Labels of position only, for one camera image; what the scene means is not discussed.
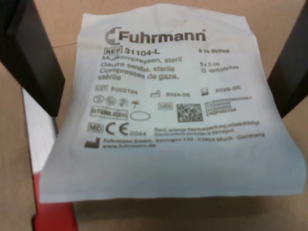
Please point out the white printed gauze swab packet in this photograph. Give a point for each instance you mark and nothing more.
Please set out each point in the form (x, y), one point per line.
(168, 156)

